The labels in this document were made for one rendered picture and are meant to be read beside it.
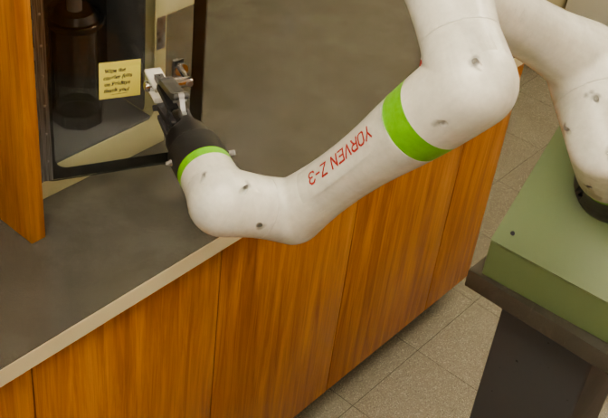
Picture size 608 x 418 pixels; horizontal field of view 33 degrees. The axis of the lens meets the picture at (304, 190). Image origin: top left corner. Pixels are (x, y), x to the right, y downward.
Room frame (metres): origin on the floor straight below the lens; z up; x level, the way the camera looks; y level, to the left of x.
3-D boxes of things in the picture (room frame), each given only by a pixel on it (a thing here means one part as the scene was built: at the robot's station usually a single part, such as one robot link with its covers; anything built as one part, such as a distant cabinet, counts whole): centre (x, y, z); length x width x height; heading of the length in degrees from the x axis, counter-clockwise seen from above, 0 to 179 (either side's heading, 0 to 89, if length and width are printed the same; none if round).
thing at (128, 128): (1.58, 0.35, 1.19); 0.30 x 0.01 x 0.40; 117
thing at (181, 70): (1.58, 0.27, 1.20); 0.10 x 0.05 x 0.03; 117
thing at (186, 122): (1.42, 0.21, 1.20); 0.09 x 0.07 x 0.08; 27
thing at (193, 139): (1.35, 0.17, 1.20); 0.12 x 0.06 x 0.09; 117
